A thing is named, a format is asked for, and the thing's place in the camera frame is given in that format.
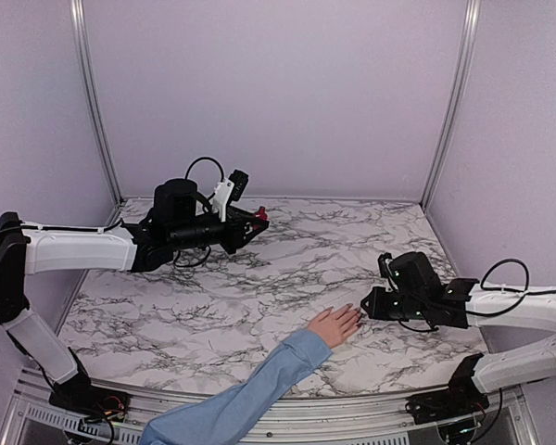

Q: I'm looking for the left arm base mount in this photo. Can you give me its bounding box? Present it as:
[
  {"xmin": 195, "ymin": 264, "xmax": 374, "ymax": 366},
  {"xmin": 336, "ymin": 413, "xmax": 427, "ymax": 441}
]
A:
[{"xmin": 49, "ymin": 387, "xmax": 130, "ymax": 422}]

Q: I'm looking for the red nail polish bottle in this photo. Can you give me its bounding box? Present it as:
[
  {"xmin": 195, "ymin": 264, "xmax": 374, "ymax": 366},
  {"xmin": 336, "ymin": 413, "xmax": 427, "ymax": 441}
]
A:
[{"xmin": 254, "ymin": 206, "xmax": 268, "ymax": 221}]

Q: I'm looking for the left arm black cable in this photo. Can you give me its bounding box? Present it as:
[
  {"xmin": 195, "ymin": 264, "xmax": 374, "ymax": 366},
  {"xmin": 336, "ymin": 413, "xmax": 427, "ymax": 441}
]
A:
[{"xmin": 184, "ymin": 156, "xmax": 226, "ymax": 184}]

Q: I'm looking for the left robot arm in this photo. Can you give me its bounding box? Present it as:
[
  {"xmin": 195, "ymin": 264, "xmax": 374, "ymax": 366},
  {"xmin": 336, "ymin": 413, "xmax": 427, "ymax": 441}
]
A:
[{"xmin": 0, "ymin": 171, "xmax": 269, "ymax": 413}]

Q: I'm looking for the blue sleeved forearm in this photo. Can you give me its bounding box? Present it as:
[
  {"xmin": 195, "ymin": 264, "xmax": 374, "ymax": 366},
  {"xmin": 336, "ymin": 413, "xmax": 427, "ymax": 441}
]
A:
[{"xmin": 140, "ymin": 329, "xmax": 332, "ymax": 444}]

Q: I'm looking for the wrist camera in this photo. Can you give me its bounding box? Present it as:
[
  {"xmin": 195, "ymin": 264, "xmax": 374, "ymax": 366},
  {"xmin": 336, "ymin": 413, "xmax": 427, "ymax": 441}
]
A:
[
  {"xmin": 211, "ymin": 170, "xmax": 249, "ymax": 223},
  {"xmin": 377, "ymin": 252, "xmax": 396, "ymax": 289}
]

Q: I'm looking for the aluminium frame post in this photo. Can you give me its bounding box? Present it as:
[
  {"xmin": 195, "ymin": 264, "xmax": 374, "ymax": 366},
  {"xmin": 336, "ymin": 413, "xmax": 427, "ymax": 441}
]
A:
[
  {"xmin": 420, "ymin": 0, "xmax": 482, "ymax": 213},
  {"xmin": 69, "ymin": 0, "xmax": 124, "ymax": 207}
]

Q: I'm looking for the left aluminium frame post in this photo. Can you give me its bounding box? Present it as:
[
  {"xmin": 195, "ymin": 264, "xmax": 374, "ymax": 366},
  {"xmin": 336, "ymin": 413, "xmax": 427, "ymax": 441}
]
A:
[{"xmin": 69, "ymin": 0, "xmax": 124, "ymax": 207}]

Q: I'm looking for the mannequin hand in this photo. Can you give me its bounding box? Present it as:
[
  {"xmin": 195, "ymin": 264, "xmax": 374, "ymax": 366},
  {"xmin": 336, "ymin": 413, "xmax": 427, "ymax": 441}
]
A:
[{"xmin": 307, "ymin": 303, "xmax": 361, "ymax": 349}]

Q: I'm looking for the front aluminium rail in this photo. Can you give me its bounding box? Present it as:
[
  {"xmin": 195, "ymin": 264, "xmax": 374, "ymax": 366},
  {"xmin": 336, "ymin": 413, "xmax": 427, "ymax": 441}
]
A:
[{"xmin": 0, "ymin": 368, "xmax": 539, "ymax": 444}]

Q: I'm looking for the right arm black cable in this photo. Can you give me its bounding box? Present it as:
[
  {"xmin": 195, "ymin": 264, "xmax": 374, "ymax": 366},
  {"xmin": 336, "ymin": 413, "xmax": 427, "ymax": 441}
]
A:
[{"xmin": 398, "ymin": 258, "xmax": 530, "ymax": 333}]

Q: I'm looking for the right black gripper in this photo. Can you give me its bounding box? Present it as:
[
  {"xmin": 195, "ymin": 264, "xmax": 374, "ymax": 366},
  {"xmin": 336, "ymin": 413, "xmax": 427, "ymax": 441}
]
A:
[{"xmin": 361, "ymin": 286, "xmax": 427, "ymax": 322}]

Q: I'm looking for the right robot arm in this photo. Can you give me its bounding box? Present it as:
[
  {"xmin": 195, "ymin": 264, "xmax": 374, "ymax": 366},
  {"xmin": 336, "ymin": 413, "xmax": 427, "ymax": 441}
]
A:
[{"xmin": 360, "ymin": 251, "xmax": 556, "ymax": 415}]

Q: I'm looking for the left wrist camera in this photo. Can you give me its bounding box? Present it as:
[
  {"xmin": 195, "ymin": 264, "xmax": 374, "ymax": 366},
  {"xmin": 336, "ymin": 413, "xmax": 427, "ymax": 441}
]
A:
[{"xmin": 211, "ymin": 170, "xmax": 249, "ymax": 223}]

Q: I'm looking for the right aluminium frame post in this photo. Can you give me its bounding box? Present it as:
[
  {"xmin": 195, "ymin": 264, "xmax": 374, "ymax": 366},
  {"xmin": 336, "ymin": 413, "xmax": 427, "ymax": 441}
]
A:
[{"xmin": 420, "ymin": 0, "xmax": 482, "ymax": 213}]

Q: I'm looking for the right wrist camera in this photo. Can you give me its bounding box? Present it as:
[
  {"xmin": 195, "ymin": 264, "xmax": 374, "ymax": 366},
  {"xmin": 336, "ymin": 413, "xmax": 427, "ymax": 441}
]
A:
[{"xmin": 377, "ymin": 252, "xmax": 396, "ymax": 289}]

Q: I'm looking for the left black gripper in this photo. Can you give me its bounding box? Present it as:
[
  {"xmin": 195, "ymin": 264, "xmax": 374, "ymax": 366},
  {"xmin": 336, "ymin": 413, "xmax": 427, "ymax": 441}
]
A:
[{"xmin": 170, "ymin": 205, "xmax": 268, "ymax": 254}]

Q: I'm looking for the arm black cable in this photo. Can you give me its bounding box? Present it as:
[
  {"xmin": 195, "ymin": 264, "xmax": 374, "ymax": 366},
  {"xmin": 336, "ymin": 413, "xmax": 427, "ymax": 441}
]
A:
[
  {"xmin": 398, "ymin": 258, "xmax": 530, "ymax": 333},
  {"xmin": 184, "ymin": 156, "xmax": 226, "ymax": 184}
]

